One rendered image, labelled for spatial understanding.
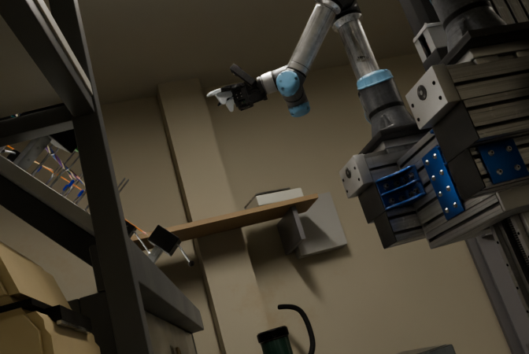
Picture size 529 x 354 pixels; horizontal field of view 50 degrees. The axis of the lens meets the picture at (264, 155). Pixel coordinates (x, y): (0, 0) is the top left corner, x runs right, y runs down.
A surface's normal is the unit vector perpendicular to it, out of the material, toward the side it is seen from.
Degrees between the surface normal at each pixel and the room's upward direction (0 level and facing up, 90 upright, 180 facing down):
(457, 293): 90
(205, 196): 90
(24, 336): 90
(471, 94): 90
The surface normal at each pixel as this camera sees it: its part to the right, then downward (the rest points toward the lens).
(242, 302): 0.19, -0.38
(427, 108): -0.94, 0.19
